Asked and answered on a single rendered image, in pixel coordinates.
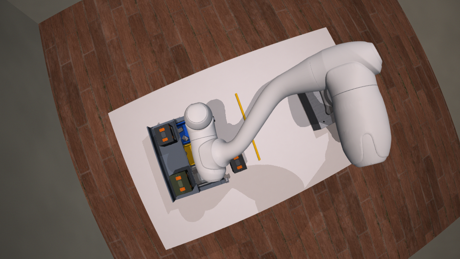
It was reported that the yellow open bin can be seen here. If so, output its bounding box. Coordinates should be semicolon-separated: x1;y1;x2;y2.
183;144;195;165

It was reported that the grey metal shelf rack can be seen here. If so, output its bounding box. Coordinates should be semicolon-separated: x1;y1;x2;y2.
147;116;229;202

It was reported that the grey open bin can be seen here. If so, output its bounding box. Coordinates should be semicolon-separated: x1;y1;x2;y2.
191;166;210;187

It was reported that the blue bin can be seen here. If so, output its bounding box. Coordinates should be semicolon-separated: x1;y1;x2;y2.
176;121;190;145

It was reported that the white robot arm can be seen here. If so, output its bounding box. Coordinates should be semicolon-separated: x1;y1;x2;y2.
184;41;391;182

